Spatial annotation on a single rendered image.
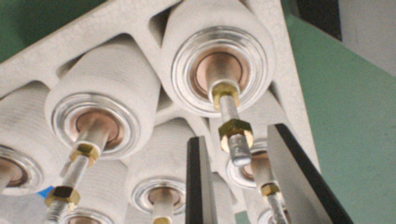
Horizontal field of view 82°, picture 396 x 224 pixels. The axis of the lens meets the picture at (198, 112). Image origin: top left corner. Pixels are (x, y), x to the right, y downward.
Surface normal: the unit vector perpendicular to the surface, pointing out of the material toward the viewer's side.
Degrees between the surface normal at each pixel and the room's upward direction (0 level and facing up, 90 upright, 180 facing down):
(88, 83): 43
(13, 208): 90
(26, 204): 90
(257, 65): 4
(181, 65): 4
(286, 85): 0
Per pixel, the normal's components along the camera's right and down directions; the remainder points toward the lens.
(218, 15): 0.00, -0.13
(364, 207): 0.04, 0.57
